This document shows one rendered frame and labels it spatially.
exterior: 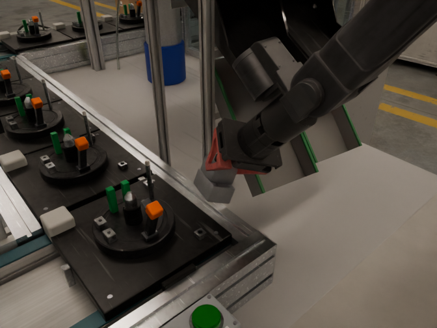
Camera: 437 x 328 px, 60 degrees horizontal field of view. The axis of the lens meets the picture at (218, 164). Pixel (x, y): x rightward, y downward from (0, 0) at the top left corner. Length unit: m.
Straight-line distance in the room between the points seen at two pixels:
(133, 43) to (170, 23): 0.48
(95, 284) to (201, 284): 0.16
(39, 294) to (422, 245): 0.73
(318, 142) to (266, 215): 0.20
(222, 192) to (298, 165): 0.21
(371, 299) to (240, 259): 0.26
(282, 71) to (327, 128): 0.41
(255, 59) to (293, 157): 0.32
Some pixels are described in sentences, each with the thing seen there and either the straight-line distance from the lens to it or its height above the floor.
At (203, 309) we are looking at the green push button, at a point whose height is 0.97.
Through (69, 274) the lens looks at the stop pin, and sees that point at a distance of 0.67.
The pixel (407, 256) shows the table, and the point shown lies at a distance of 0.87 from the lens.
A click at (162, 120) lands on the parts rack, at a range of 0.87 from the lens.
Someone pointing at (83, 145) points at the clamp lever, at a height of 1.06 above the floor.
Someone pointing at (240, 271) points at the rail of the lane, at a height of 0.96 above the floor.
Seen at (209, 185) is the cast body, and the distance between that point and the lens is 0.61.
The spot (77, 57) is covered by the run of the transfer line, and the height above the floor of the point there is 0.90.
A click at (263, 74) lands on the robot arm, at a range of 0.50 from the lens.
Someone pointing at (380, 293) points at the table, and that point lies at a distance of 0.78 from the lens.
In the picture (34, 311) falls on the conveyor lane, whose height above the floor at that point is 0.92.
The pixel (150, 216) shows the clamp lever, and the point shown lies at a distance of 0.57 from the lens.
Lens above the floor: 1.43
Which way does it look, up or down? 34 degrees down
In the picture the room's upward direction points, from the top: straight up
